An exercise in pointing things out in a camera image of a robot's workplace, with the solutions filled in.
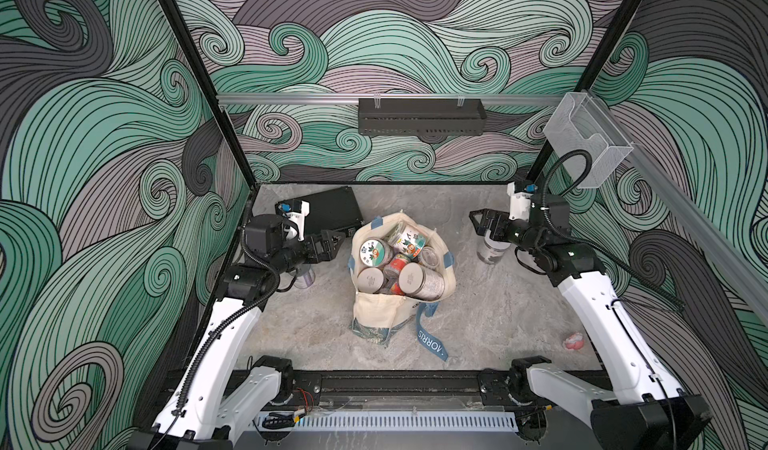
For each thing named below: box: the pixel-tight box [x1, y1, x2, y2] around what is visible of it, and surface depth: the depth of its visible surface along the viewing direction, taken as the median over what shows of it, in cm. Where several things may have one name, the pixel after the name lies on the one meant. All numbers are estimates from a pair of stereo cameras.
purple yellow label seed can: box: [294, 263, 316, 289], surface depth 89 cm
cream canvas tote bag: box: [349, 212, 457, 362], surface depth 78 cm
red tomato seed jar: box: [383, 254, 412, 279], surface depth 85 cm
